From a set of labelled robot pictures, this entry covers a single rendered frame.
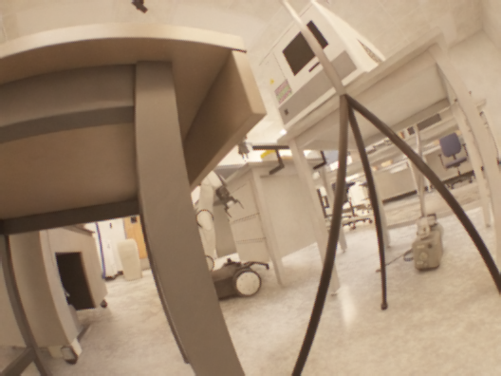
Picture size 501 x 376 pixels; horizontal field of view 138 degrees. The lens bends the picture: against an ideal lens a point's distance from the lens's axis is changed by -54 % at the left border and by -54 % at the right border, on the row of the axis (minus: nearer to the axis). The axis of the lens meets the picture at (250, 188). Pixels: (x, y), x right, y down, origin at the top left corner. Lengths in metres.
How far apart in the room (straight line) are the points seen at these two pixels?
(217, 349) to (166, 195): 0.13
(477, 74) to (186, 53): 5.73
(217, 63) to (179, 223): 0.18
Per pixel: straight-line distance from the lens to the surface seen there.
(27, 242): 1.09
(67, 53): 0.24
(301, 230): 1.71
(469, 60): 5.90
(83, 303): 1.72
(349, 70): 0.92
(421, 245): 1.14
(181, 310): 0.17
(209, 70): 0.27
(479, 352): 0.70
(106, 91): 0.22
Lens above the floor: 0.50
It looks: 10 degrees up
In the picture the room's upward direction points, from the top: 15 degrees counter-clockwise
